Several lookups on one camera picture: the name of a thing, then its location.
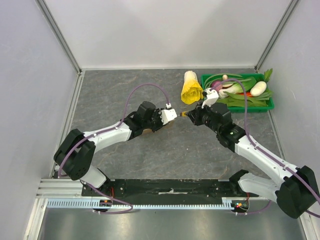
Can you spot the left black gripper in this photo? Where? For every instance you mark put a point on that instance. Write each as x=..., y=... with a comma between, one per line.
x=158, y=113

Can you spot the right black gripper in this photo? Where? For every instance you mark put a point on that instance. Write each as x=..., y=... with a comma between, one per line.
x=195, y=115

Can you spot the brown cardboard express box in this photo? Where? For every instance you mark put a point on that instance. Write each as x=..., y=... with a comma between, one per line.
x=164, y=127

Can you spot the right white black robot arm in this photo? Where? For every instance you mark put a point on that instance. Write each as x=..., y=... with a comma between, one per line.
x=293, y=188

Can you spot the yellow napa cabbage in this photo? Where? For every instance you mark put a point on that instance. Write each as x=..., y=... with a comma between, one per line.
x=191, y=90

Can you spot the purple onion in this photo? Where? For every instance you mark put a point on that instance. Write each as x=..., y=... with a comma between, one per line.
x=217, y=85

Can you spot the green plastic tray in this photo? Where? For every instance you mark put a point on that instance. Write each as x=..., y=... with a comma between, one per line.
x=265, y=108

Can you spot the green long beans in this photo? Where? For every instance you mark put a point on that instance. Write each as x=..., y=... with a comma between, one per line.
x=265, y=96

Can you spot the orange carrot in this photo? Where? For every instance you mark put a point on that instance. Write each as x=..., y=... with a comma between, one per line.
x=248, y=94

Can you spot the bok choy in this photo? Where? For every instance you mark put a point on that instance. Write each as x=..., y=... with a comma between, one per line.
x=236, y=88

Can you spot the white radish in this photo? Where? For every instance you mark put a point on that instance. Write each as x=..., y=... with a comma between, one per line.
x=258, y=89

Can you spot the celery leaf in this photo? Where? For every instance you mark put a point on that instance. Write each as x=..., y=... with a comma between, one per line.
x=267, y=74

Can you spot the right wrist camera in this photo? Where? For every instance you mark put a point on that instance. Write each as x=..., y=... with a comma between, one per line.
x=210, y=97

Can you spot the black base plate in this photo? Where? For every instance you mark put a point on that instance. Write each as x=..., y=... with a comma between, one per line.
x=208, y=187

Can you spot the grey slotted cable duct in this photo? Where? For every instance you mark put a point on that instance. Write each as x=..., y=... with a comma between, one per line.
x=97, y=204

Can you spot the front aluminium rail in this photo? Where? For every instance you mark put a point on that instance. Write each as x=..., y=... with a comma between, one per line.
x=50, y=187

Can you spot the right aluminium frame post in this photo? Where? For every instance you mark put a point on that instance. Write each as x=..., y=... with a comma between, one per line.
x=276, y=33

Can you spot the aluminium frame post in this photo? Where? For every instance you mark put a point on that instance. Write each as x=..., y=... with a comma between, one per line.
x=58, y=34
x=276, y=33

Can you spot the left aluminium frame post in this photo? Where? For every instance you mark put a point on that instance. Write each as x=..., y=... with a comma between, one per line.
x=58, y=34

